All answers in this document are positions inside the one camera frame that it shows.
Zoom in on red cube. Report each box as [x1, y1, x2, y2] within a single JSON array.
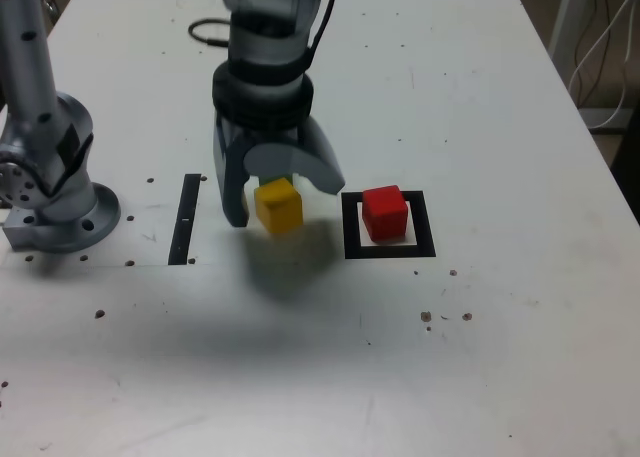
[[361, 184, 408, 243]]

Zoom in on white cable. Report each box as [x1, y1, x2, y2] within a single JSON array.
[[588, 6, 636, 129], [567, 0, 640, 103]]

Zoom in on white furniture leg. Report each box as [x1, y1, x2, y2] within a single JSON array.
[[548, 0, 577, 61]]

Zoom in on black tape strip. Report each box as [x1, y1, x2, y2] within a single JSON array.
[[167, 173, 202, 267]]

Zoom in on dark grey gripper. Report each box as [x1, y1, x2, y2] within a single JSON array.
[[212, 110, 347, 230]]

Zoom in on black tape square outline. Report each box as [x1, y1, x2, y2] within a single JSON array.
[[340, 190, 437, 261]]

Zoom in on yellow cube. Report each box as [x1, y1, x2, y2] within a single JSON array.
[[253, 177, 305, 236]]

